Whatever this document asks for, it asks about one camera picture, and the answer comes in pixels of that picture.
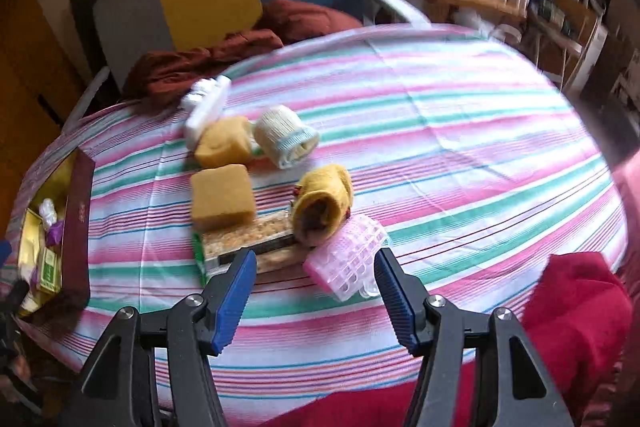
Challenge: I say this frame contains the cream knitted sock roll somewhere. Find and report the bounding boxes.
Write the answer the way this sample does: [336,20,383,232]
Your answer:
[253,105,320,169]

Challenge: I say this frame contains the pink plastic hair roller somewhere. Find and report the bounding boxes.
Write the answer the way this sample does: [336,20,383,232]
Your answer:
[303,216,390,303]

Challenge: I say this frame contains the dark red crumpled cloth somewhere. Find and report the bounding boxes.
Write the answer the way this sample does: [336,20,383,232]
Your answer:
[122,0,362,107]

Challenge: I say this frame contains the white foam sponge block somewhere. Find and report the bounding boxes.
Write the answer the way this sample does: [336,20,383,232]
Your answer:
[180,75,231,150]

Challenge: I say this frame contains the small white plastic wad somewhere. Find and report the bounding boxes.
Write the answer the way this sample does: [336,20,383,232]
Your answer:
[38,198,58,231]

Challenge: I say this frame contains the striped bed sheet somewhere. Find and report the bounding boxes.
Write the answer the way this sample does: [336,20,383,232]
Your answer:
[6,25,628,426]

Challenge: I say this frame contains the red blanket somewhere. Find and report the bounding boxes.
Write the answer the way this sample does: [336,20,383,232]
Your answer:
[272,251,632,426]

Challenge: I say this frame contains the packaged scouring pad green edge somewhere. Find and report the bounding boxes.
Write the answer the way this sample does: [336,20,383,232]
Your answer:
[192,210,310,285]

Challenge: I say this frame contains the yellow sponge block large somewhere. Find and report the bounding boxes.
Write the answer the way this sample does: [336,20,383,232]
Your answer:
[190,164,256,233]

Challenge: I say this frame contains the green white medicine box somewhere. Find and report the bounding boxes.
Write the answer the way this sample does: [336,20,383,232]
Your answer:
[37,246,62,294]

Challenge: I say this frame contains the gold box maroon rim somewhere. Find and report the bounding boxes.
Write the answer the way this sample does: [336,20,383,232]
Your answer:
[17,148,94,324]

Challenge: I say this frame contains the yellow sock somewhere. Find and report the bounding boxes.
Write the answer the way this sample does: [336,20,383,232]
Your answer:
[290,164,354,247]

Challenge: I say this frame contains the yellow sponge small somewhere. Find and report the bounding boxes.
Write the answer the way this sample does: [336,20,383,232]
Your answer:
[194,116,252,168]

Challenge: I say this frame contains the purple snack packet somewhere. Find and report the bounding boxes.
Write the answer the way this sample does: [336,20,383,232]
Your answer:
[44,220,64,248]

